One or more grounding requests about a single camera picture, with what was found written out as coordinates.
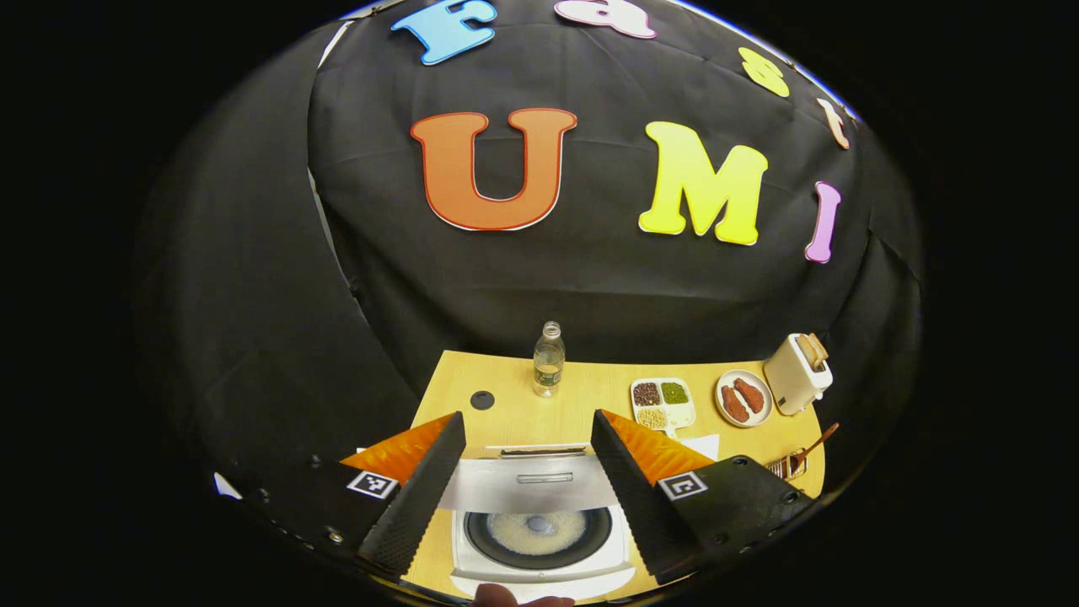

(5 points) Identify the white divided bean dish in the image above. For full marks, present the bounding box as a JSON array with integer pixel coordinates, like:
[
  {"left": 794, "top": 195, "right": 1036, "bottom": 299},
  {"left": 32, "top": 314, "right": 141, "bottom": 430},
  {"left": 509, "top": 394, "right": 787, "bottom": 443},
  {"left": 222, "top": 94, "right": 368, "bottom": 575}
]
[{"left": 631, "top": 378, "right": 697, "bottom": 438}]

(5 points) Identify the round white plate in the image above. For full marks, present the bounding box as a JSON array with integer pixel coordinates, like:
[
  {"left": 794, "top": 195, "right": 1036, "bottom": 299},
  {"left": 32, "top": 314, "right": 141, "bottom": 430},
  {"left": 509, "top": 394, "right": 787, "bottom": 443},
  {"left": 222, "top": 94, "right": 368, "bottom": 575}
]
[{"left": 715, "top": 369, "right": 774, "bottom": 428}]

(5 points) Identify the white toaster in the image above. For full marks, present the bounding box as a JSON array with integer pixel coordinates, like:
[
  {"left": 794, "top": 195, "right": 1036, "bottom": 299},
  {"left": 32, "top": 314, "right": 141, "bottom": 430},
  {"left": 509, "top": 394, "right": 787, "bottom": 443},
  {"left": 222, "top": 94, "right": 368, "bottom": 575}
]
[{"left": 764, "top": 333, "right": 834, "bottom": 416}]

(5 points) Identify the white rice cooker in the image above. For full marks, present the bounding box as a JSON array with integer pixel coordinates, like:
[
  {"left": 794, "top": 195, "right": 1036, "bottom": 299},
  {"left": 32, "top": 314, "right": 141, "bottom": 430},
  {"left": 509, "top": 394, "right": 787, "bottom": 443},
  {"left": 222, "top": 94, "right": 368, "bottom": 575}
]
[{"left": 438, "top": 444, "right": 637, "bottom": 604}]

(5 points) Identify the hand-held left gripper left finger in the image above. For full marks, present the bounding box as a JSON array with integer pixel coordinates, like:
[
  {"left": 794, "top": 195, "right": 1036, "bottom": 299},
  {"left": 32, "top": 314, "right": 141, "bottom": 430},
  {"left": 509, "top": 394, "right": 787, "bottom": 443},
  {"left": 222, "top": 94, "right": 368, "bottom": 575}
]
[{"left": 240, "top": 411, "right": 467, "bottom": 583}]

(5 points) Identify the clear plastic water bottle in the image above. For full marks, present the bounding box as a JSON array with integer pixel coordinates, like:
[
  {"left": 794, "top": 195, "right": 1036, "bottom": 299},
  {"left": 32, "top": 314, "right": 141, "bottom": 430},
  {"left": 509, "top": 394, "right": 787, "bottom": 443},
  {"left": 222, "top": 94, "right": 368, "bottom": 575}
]
[{"left": 533, "top": 321, "right": 566, "bottom": 398}]

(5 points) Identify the brown wooden spoon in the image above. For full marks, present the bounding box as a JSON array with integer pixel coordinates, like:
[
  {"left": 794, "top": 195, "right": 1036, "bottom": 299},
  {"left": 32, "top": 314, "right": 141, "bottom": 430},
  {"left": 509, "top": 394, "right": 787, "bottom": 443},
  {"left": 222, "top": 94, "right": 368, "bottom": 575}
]
[{"left": 788, "top": 422, "right": 840, "bottom": 473}]

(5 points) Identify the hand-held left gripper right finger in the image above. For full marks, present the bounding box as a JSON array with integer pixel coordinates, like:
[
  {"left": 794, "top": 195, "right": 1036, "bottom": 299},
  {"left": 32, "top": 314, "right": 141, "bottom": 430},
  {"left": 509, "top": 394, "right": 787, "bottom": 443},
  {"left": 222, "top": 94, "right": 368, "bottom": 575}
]
[{"left": 590, "top": 410, "right": 817, "bottom": 584}]

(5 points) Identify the black backdrop cloth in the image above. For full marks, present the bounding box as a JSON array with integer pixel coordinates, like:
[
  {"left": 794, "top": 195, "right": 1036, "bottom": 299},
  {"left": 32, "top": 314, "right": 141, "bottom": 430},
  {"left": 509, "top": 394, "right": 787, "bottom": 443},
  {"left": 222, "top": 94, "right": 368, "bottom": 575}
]
[{"left": 135, "top": 0, "right": 924, "bottom": 507}]

